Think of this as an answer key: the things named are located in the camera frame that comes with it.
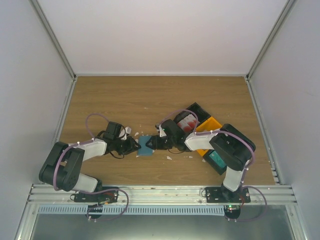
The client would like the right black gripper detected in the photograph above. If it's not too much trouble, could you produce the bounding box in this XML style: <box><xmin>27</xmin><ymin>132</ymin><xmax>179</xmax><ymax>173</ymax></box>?
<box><xmin>145</xmin><ymin>135</ymin><xmax>176</xmax><ymax>150</ymax></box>

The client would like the red white credit card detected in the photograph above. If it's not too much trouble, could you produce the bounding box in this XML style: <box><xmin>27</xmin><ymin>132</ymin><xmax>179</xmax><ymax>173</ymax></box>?
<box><xmin>177</xmin><ymin>114</ymin><xmax>198</xmax><ymax>133</ymax></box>

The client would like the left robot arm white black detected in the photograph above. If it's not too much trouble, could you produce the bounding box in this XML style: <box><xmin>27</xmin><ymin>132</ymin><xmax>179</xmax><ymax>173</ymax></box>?
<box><xmin>38</xmin><ymin>121</ymin><xmax>141</xmax><ymax>204</ymax></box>

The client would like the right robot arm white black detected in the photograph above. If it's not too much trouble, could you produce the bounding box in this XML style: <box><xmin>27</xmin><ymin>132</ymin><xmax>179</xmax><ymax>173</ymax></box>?
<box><xmin>145</xmin><ymin>119</ymin><xmax>256</xmax><ymax>203</ymax></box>

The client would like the black card tray far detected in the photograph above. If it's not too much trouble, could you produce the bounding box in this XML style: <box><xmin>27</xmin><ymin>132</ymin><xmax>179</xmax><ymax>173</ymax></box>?
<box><xmin>173</xmin><ymin>102</ymin><xmax>211</xmax><ymax>132</ymax></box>

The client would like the black card tray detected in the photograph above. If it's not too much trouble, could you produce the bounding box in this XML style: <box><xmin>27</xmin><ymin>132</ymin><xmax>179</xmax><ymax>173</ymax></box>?
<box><xmin>203</xmin><ymin>149</ymin><xmax>227</xmax><ymax>175</ymax></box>
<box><xmin>173</xmin><ymin>102</ymin><xmax>211</xmax><ymax>132</ymax></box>

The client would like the black card tray near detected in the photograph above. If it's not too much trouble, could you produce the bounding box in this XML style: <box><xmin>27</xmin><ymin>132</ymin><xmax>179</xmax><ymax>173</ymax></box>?
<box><xmin>203</xmin><ymin>149</ymin><xmax>227</xmax><ymax>175</ymax></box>

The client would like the orange card tray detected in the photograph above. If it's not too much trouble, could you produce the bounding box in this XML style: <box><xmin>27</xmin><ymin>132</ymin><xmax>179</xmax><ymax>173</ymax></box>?
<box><xmin>194</xmin><ymin>116</ymin><xmax>223</xmax><ymax>158</ymax></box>

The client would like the teal credit card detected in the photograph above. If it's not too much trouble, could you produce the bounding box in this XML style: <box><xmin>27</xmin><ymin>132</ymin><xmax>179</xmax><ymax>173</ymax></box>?
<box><xmin>209</xmin><ymin>151</ymin><xmax>227</xmax><ymax>169</ymax></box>

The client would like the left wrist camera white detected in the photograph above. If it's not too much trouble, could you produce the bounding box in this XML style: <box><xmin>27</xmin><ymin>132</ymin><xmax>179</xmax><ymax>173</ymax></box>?
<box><xmin>119</xmin><ymin>126</ymin><xmax>132</xmax><ymax>140</ymax></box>

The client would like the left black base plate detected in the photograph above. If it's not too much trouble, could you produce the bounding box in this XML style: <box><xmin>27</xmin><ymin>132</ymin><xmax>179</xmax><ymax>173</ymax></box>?
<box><xmin>70</xmin><ymin>186</ymin><xmax>119</xmax><ymax>204</ymax></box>

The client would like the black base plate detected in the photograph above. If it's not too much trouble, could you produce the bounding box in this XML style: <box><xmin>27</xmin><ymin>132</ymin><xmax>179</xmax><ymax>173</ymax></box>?
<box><xmin>70</xmin><ymin>186</ymin><xmax>119</xmax><ymax>204</ymax></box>
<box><xmin>200</xmin><ymin>186</ymin><xmax>251</xmax><ymax>204</ymax></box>

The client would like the slotted grey cable duct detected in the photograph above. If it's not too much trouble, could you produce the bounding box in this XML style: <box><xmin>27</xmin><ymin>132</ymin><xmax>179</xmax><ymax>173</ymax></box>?
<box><xmin>38</xmin><ymin>204</ymin><xmax>225</xmax><ymax>216</ymax></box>

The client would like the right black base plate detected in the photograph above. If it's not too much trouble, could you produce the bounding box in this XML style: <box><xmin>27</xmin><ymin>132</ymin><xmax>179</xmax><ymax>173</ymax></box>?
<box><xmin>200</xmin><ymin>186</ymin><xmax>251</xmax><ymax>204</ymax></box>

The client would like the aluminium front rail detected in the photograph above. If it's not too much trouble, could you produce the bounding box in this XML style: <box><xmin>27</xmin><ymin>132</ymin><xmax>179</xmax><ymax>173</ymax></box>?
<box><xmin>27</xmin><ymin>184</ymin><xmax>298</xmax><ymax>206</ymax></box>

